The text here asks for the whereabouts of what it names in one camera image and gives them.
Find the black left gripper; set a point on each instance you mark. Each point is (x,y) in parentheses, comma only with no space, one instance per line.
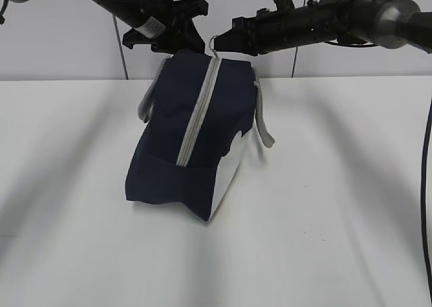
(167,27)

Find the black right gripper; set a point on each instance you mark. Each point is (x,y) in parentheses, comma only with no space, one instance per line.
(265,33)

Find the navy and white lunch bag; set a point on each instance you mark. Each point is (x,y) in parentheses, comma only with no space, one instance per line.
(198,113)

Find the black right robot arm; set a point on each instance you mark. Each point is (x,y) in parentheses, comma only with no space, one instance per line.
(390,24)

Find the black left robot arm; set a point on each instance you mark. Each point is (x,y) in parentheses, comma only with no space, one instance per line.
(128,11)

